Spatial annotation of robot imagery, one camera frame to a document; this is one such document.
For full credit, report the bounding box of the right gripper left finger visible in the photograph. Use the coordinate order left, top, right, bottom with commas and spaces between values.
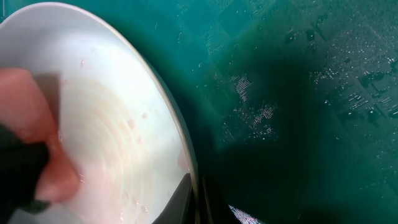
153, 174, 195, 224

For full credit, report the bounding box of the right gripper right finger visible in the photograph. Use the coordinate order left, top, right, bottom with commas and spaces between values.
201, 175, 241, 224

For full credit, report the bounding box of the light blue plate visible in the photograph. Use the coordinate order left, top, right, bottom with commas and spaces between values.
1, 2, 200, 224

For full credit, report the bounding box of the pink and black sponge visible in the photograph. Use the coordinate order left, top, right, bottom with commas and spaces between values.
1, 68, 80, 217

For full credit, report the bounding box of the teal plastic serving tray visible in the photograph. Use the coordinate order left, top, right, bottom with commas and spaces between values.
6, 0, 398, 224

